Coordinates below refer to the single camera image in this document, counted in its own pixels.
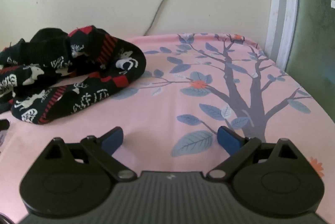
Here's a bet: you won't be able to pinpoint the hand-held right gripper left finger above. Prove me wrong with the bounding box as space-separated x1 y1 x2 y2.
44 126 137 183

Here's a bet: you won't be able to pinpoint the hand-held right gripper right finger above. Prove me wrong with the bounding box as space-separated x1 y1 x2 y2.
206 126 301 183

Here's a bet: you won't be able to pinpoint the patterned black red socks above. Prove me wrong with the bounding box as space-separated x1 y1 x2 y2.
0 25 147 125

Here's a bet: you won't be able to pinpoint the pink floral bed sheet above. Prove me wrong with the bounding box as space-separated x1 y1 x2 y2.
0 33 335 224

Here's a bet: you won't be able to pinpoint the green window pane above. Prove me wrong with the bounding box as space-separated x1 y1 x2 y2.
285 0 335 121

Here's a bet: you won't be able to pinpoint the white window frame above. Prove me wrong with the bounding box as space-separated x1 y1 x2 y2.
267 0 335 73

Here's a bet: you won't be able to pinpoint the grey wall cable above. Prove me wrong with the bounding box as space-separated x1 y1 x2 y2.
143 0 193 37

